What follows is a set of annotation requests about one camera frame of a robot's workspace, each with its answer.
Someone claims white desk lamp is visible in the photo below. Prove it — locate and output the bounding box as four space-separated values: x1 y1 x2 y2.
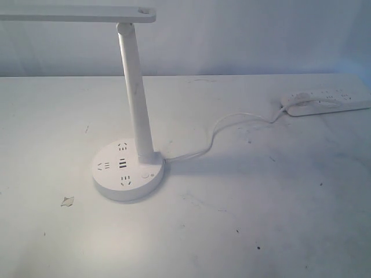
1 4 165 202

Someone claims torn paper scrap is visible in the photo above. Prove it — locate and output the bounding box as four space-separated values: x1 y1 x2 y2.
60 196 74 207

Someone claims white power cord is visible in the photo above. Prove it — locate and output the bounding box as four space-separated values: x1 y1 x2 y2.
162 107 286 164

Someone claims white power strip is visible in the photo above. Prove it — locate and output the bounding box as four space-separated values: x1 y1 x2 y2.
281 89 370 116

